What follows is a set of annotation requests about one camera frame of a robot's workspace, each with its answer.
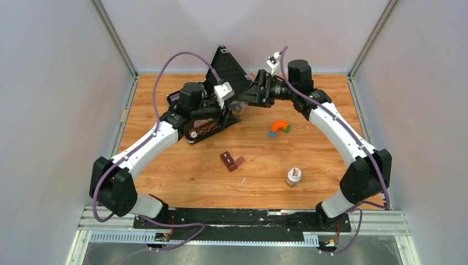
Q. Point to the black poker chip case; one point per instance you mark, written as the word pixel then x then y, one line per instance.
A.
pixel 200 110

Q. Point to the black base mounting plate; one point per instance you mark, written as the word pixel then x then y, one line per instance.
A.
pixel 255 224

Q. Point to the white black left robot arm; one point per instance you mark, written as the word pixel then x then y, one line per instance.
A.
pixel 113 179

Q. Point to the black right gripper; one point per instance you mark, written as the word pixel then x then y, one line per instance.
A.
pixel 254 95

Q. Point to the brown pill organizer strip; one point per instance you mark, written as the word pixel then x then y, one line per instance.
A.
pixel 231 163

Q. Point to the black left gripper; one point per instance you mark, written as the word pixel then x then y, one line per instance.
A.
pixel 229 118

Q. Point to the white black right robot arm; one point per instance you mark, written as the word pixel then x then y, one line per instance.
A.
pixel 368 169

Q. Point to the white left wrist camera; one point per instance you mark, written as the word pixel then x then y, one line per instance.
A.
pixel 223 92

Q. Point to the amber pill jar white lid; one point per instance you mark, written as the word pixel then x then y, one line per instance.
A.
pixel 293 177

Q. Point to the green toy block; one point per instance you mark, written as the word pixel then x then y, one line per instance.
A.
pixel 285 129

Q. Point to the orange curved toy block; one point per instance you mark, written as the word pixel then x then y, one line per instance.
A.
pixel 277 124

